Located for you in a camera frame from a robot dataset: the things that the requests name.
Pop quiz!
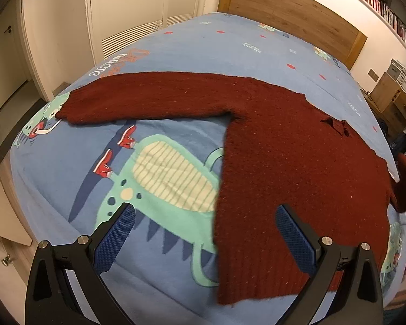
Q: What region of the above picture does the white printer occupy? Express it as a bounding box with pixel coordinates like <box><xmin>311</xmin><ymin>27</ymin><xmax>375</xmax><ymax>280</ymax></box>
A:
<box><xmin>387</xmin><ymin>59</ymin><xmax>406</xmax><ymax>93</ymax></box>

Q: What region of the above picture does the wooden bed headboard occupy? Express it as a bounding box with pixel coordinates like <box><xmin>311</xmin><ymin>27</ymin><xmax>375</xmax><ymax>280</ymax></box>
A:
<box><xmin>218</xmin><ymin>0</ymin><xmax>367</xmax><ymax>70</ymax></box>

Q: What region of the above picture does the dark red knit sweater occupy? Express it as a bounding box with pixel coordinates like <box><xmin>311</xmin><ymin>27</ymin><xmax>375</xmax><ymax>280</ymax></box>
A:
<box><xmin>57</xmin><ymin>72</ymin><xmax>406</xmax><ymax>304</ymax></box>

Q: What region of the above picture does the wooden bedside drawer cabinet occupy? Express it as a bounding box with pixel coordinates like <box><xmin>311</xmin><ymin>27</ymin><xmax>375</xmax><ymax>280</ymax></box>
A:
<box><xmin>370</xmin><ymin>72</ymin><xmax>406</xmax><ymax>140</ymax></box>

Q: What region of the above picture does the blue dinosaur print bedspread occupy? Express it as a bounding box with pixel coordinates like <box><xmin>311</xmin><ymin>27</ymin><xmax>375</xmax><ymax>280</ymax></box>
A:
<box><xmin>11</xmin><ymin>12</ymin><xmax>395</xmax><ymax>324</ymax></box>

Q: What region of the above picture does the white wardrobe with vents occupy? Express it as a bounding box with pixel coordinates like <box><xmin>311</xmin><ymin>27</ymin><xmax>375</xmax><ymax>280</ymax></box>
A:
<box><xmin>86</xmin><ymin>0</ymin><xmax>199</xmax><ymax>63</ymax></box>

